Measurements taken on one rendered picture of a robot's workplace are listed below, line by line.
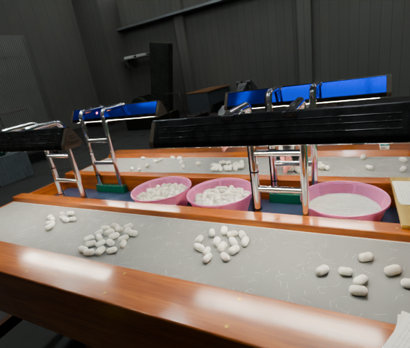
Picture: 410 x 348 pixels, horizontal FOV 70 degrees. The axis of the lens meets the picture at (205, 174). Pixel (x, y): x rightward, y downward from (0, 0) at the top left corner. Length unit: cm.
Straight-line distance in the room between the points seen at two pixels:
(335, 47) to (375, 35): 79
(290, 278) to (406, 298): 23
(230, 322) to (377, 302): 30
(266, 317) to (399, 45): 740
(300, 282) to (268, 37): 774
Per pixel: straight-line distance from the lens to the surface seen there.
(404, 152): 155
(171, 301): 71
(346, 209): 106
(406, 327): 66
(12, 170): 548
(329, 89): 123
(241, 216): 97
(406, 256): 87
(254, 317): 64
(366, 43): 781
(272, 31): 823
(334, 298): 72
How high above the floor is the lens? 123
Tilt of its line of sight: 20 degrees down
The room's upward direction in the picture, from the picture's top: 9 degrees counter-clockwise
